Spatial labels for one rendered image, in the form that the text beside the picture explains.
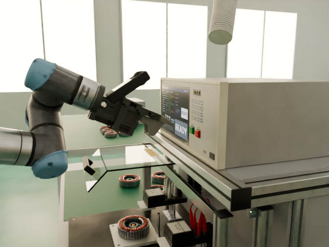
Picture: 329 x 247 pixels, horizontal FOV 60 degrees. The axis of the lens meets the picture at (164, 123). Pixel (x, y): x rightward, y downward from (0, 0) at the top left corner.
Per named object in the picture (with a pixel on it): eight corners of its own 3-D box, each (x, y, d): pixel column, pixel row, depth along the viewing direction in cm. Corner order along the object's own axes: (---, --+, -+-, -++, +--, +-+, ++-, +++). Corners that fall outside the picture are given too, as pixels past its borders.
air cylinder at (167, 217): (168, 234, 102) (168, 220, 101) (162, 224, 109) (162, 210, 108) (181, 232, 103) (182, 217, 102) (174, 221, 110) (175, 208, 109)
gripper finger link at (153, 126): (164, 140, 77) (133, 128, 73) (173, 120, 77) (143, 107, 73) (168, 143, 74) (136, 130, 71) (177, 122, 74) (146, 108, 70)
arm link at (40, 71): (31, 74, 69) (38, 47, 64) (75, 92, 73) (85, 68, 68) (18, 95, 64) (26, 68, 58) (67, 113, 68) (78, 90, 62)
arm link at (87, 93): (82, 75, 71) (84, 76, 63) (100, 83, 73) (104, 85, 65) (71, 103, 71) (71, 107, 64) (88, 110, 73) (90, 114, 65)
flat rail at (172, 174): (220, 231, 60) (220, 218, 59) (145, 152, 118) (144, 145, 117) (224, 230, 60) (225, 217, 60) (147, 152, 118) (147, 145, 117)
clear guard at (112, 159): (87, 192, 80) (86, 172, 79) (82, 166, 103) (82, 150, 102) (193, 179, 91) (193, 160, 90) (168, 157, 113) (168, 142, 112)
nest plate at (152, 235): (115, 251, 92) (115, 248, 92) (109, 227, 106) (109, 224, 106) (160, 242, 97) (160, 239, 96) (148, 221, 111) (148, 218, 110)
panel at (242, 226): (278, 318, 67) (289, 199, 62) (177, 200, 129) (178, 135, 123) (282, 317, 67) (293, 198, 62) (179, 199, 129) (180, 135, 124)
